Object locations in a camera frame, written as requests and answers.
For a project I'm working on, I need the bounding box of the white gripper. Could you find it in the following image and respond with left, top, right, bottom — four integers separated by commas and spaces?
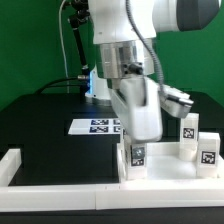
111, 76, 163, 159

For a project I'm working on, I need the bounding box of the white square table top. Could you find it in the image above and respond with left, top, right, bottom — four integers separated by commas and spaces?
117, 142, 224, 190

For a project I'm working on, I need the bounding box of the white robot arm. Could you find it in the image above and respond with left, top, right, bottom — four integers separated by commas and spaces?
88, 0, 222, 164

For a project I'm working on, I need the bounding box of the white U-shaped fence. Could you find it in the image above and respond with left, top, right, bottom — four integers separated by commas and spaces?
0, 149, 224, 212

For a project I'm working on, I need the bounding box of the white sheet with tags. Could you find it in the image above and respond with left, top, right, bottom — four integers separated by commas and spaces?
68, 118, 121, 135

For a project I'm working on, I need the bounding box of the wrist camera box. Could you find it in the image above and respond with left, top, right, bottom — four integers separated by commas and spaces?
160, 85, 194, 119

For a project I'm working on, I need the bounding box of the black cable at base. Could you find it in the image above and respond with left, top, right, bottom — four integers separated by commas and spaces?
34, 77, 90, 95

